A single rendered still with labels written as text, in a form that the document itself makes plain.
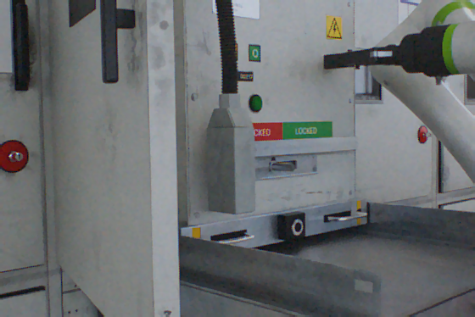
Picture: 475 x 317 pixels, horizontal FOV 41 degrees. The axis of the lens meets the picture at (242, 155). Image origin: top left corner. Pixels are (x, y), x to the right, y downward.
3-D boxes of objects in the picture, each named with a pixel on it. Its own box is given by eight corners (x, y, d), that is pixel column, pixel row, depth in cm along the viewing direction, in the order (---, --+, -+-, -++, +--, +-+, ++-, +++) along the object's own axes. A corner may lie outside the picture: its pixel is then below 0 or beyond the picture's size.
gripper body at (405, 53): (414, 71, 115) (371, 75, 122) (438, 73, 121) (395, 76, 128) (414, 30, 115) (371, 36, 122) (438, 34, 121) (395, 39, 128)
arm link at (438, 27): (466, 21, 117) (442, 16, 111) (466, 85, 118) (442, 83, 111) (437, 25, 121) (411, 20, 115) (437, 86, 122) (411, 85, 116)
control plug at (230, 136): (256, 212, 106) (255, 108, 105) (236, 215, 103) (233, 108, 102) (226, 208, 112) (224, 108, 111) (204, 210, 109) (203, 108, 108)
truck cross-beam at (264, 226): (366, 224, 145) (366, 197, 145) (181, 263, 108) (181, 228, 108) (349, 221, 149) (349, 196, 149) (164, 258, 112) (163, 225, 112)
